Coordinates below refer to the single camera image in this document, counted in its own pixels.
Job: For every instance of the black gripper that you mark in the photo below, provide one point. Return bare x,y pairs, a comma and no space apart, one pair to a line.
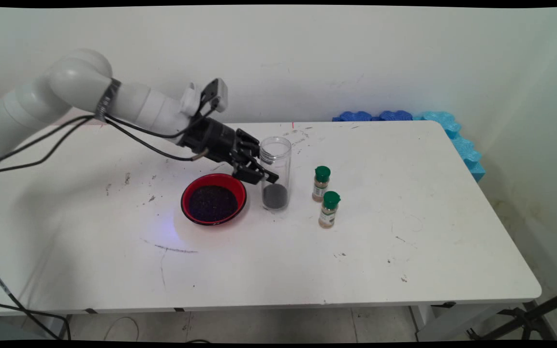
208,137

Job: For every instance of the clear plastic jar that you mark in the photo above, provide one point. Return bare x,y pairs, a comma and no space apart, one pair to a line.
278,164

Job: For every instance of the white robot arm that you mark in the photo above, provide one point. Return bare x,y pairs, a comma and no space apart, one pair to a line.
75,79

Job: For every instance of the red bowl with black seeds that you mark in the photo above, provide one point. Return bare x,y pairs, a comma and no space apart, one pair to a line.
213,180

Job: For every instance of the green-capped spice bottle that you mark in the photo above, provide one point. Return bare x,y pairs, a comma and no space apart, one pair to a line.
329,212
321,186

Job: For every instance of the dark blue foam mat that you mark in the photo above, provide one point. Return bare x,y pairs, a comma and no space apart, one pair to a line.
356,116
395,116

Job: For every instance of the light blue foam mat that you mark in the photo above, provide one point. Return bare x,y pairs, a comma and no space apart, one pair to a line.
457,140

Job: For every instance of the white table leg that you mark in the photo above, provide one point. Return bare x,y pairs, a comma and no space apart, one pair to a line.
55,326
452,324

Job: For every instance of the black tripod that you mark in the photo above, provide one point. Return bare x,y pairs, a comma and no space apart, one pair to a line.
530,319

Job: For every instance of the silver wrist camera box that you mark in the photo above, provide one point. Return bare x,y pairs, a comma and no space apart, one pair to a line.
218,94

